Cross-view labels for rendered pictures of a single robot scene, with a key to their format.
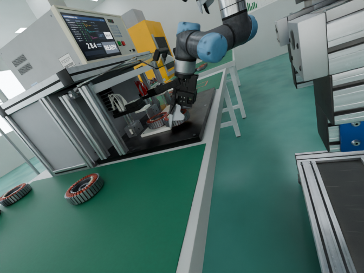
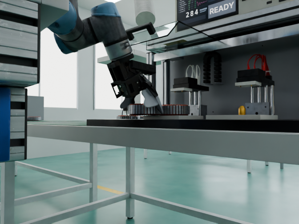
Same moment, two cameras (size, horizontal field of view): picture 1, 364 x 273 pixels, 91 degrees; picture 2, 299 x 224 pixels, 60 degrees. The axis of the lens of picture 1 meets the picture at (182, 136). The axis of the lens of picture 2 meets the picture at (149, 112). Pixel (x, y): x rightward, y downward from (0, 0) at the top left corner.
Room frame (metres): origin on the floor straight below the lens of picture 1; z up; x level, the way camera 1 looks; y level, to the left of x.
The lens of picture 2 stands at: (0.99, -0.82, 0.77)
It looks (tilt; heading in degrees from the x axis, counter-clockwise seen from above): 1 degrees up; 107
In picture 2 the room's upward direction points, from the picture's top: straight up
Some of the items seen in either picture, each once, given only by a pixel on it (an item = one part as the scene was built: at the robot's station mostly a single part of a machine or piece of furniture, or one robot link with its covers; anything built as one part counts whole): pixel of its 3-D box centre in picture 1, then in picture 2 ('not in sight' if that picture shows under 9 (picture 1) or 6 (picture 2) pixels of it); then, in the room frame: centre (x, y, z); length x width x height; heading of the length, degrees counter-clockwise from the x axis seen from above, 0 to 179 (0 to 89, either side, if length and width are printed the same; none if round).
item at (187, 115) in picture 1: (176, 117); (144, 110); (0.72, -0.01, 0.80); 0.11 x 0.11 x 0.04
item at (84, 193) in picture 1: (84, 188); (128, 119); (0.52, 0.35, 0.77); 0.11 x 0.11 x 0.04
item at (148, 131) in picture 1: (161, 124); (173, 117); (0.80, 0.07, 0.78); 0.15 x 0.15 x 0.01; 66
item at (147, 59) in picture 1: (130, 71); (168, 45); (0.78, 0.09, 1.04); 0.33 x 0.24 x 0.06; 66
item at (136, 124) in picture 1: (134, 128); (195, 112); (0.86, 0.20, 0.80); 0.07 x 0.05 x 0.06; 156
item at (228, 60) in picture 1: (207, 86); not in sight; (3.16, -0.77, 0.37); 1.85 x 1.10 x 0.75; 156
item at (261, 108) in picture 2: (152, 110); (259, 110); (1.08, 0.10, 0.80); 0.07 x 0.05 x 0.06; 156
